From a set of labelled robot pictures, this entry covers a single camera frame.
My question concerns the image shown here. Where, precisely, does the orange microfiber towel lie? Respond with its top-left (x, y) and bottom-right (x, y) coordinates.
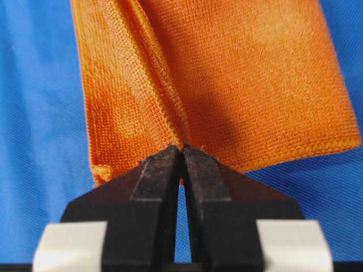
top-left (71, 1), bottom-right (361, 185)

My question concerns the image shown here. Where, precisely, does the blue table cloth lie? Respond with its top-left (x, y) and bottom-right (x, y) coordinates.
top-left (1, 1), bottom-right (362, 264)

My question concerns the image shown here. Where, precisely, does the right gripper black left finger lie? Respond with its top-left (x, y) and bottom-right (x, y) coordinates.
top-left (61, 145), bottom-right (181, 271)

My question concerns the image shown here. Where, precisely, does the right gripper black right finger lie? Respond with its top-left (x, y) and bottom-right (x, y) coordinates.
top-left (183, 146), bottom-right (304, 271)

